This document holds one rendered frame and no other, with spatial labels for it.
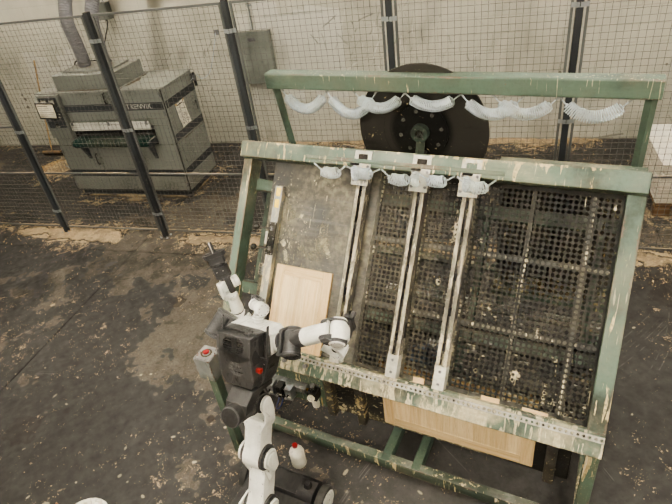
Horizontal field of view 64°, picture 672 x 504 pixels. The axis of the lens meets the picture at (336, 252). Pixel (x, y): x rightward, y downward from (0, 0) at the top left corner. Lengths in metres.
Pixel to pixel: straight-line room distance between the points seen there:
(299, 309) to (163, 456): 1.57
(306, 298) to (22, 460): 2.52
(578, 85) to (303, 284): 1.79
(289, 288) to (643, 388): 2.56
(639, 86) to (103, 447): 4.03
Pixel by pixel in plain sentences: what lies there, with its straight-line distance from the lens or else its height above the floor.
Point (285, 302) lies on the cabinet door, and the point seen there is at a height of 1.10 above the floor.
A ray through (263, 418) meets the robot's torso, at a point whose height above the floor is 0.85.
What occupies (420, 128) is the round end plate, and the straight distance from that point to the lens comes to 3.26.
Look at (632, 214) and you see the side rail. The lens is 2.78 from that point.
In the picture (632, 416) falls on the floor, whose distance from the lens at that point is 4.19.
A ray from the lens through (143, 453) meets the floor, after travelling 4.26.
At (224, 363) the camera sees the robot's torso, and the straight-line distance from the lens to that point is 2.75.
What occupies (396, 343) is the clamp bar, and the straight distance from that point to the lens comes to 2.95.
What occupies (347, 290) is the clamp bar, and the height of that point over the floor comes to 1.26.
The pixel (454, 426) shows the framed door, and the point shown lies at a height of 0.41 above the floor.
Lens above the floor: 3.11
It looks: 34 degrees down
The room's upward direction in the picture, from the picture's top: 9 degrees counter-clockwise
